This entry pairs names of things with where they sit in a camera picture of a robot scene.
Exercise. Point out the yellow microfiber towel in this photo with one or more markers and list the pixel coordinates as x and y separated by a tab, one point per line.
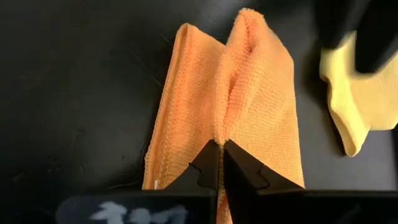
357	102

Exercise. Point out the orange microfiber towel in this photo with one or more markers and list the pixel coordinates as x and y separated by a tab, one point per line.
248	93

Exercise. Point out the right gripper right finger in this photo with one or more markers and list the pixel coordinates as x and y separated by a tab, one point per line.
255	196

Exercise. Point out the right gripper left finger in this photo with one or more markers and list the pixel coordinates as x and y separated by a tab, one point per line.
186	199

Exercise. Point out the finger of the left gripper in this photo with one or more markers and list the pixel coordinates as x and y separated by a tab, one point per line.
335	21
379	34

